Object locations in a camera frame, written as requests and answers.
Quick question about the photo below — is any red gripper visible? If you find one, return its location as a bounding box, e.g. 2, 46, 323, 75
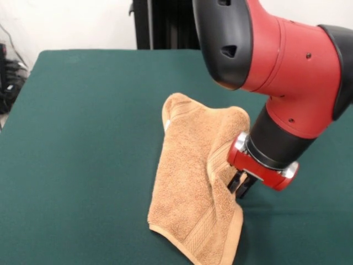
227, 145, 300, 199

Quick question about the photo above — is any tan terry towel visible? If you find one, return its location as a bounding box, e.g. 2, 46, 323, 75
147, 93, 252, 265

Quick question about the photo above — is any dark green table cloth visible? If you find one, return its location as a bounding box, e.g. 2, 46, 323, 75
0, 49, 353, 265

